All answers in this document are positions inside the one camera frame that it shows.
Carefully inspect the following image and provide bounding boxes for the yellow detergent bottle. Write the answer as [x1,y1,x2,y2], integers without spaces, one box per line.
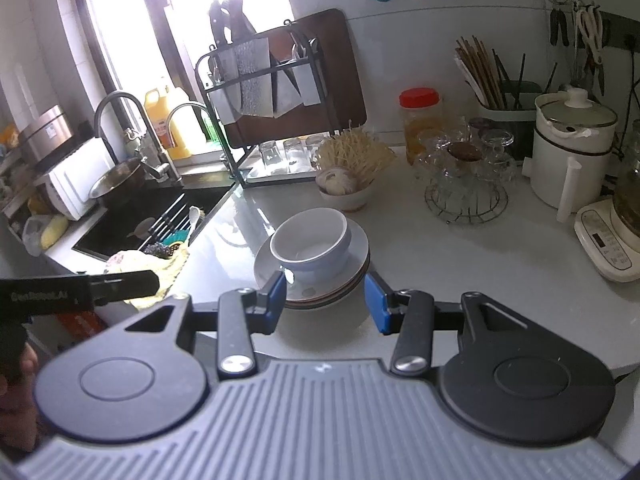
[144,87,193,161]

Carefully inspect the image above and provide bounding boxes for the tall grey faucet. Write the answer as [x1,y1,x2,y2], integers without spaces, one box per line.
[94,91,183,183]

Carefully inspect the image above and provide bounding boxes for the black kitchen sink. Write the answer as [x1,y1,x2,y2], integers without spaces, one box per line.
[72,182,236,261]

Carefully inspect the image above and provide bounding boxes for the silver rice cooker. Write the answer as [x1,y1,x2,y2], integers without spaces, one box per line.
[17,105,76,161]

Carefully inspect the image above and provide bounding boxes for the brown round lid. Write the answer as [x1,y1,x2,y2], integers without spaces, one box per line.
[447,142,483,162]

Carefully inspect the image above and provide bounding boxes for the red-lidded clear jar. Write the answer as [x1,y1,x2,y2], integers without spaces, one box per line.
[399,88,443,166]

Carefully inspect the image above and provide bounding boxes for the clear drinking glass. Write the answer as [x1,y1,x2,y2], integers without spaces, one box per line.
[259,141,280,176]
[306,134,326,168]
[283,137,304,173]

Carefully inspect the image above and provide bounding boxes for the white ribbed appliance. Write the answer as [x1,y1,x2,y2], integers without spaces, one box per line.
[47,137,118,221]

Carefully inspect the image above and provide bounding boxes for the orange box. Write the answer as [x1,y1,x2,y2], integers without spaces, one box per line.
[55,310,108,343]

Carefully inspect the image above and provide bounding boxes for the dried straw-coloured bundle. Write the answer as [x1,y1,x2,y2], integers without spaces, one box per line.
[315,127,398,186]

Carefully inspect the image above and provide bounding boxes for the bundle of chopsticks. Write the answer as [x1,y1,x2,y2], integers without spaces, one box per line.
[454,35,508,110]

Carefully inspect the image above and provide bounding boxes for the garlic bulbs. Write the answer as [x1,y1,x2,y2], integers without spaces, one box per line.
[320,169,358,195]

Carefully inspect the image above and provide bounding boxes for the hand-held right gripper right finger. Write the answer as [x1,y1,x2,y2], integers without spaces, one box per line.
[365,271,531,377]

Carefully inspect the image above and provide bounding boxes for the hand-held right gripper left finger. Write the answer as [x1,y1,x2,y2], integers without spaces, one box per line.
[125,270,287,381]

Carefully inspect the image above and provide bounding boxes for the yellow sponge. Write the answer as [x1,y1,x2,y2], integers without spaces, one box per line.
[22,212,68,256]

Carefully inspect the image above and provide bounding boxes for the small chrome faucet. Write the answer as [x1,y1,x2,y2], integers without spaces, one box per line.
[165,102,211,151]

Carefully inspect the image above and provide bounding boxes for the green white utensil holder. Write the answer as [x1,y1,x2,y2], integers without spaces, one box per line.
[475,80,543,161]

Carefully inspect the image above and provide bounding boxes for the dark wooden cutting board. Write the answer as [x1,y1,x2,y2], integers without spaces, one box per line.
[225,8,367,136]

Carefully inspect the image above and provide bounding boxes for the white scissors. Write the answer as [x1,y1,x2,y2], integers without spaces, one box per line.
[575,5,606,96]

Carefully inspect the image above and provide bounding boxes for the black dish rack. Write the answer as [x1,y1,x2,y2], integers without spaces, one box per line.
[195,20,326,188]

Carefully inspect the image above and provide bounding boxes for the steel pot in sink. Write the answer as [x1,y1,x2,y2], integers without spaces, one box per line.
[89,157,146,206]

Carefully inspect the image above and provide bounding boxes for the wire cup rack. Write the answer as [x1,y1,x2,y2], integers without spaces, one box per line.
[425,182,508,224]

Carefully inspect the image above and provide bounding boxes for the white electric pot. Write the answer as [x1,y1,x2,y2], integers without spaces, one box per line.
[530,87,620,223]

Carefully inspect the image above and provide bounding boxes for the yellow dish cloth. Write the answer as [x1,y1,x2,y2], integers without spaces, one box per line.
[105,245,191,311]

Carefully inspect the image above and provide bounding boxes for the plain steel knife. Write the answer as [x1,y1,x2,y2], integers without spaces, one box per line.
[270,57,306,111]

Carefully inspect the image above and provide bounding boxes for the black wall rail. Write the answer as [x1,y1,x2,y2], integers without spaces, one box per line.
[550,2,640,53]

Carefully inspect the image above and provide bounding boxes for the hanging kitchen tools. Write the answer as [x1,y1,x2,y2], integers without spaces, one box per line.
[547,0,608,96]

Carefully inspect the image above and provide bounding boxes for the window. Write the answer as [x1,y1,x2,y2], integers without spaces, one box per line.
[80,0,296,156]

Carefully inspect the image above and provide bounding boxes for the set of glass cups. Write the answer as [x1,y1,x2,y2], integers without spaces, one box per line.
[415,119,516,211]

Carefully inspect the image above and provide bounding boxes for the person's left hand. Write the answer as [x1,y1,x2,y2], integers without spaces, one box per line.
[0,347,41,466]

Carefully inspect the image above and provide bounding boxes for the cream kettle base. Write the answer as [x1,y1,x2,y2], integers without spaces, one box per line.
[574,195,640,283]

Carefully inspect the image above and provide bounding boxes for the white long-handled spoon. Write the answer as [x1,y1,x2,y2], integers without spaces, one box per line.
[182,206,201,241]

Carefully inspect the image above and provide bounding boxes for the white ceramic cup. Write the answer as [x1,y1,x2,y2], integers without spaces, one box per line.
[271,208,350,265]

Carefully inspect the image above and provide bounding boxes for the hammered steel cleaver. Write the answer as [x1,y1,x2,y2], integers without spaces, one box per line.
[235,40,276,118]

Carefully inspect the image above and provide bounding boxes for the roll-up sink rack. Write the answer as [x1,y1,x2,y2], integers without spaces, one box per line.
[145,195,188,256]

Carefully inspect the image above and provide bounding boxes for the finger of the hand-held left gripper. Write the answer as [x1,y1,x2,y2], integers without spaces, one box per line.
[87,270,161,307]

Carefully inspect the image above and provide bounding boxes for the white rack tray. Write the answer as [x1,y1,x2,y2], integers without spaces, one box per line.
[247,160,321,184]

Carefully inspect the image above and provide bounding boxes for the white garlic bowl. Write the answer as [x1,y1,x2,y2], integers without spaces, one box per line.
[316,180,376,212]

